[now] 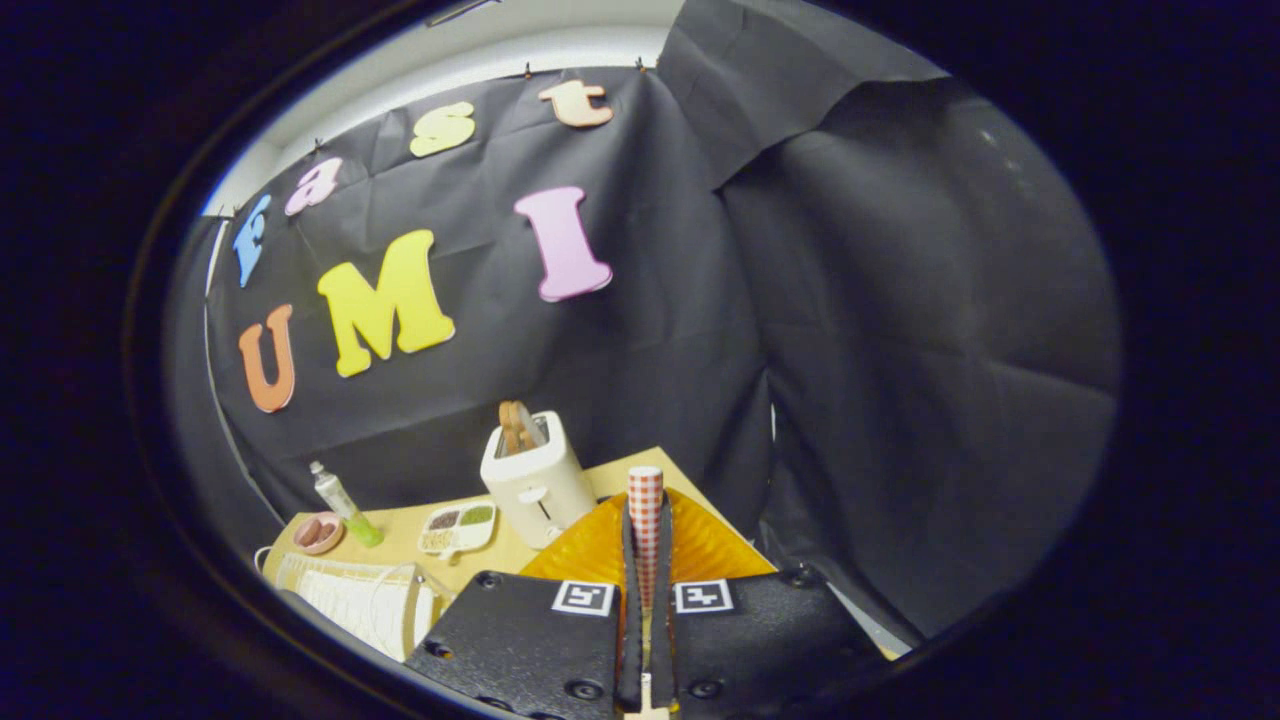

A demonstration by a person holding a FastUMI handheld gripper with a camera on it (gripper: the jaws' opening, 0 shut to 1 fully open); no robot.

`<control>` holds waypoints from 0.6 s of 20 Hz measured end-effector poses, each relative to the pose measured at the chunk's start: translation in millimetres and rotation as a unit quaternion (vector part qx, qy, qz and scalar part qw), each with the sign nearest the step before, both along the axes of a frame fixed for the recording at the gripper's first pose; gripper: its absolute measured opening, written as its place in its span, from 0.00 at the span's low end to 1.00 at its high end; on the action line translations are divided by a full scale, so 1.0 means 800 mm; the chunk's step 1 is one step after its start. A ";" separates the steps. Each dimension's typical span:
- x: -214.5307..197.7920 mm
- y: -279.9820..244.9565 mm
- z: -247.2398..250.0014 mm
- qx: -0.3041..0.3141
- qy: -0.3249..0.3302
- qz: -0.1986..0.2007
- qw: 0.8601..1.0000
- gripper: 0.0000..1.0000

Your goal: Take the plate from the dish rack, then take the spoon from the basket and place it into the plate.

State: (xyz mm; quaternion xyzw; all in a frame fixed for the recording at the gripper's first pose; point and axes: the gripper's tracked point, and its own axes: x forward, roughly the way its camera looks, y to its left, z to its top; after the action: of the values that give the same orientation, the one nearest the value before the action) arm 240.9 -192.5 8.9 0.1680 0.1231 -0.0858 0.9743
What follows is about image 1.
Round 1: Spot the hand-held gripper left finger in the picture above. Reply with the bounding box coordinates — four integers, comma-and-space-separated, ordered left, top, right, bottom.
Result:
405, 492, 646, 719

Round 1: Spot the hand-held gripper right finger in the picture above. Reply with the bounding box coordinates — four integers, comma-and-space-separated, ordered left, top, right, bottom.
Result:
650, 488, 886, 713

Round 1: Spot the white wire dish rack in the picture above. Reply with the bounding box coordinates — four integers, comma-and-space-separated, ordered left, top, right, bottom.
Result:
255, 545, 456, 663

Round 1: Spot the pink checked handle spoon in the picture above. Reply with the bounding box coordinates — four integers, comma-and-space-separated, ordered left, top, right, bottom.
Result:
627, 466, 665, 611

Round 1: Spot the white divided grain dish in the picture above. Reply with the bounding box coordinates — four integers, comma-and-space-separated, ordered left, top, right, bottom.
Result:
418, 500, 498, 561

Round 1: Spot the small pink plate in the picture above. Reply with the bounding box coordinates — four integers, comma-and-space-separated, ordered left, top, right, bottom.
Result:
293, 512, 346, 556

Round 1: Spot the white toaster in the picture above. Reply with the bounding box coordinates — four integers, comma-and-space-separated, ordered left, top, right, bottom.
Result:
480, 410, 598, 550

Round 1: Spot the brown bread slice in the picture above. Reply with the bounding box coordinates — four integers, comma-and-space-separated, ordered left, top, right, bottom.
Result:
498, 401, 541, 456

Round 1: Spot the clear green drink bottle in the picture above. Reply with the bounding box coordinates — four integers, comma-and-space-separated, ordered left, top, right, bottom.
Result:
309, 461, 385, 548

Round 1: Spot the black backdrop cloth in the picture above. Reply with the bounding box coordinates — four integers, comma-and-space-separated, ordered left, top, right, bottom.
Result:
165, 0, 1121, 641

